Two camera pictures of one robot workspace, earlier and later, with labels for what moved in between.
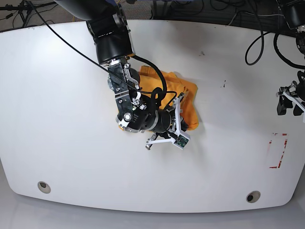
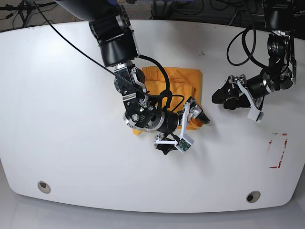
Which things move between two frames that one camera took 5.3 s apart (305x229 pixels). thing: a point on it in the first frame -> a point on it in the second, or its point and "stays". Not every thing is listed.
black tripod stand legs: x=24 y=9 stays
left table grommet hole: x=44 y=187 stays
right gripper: x=290 y=91 -> x=256 y=87
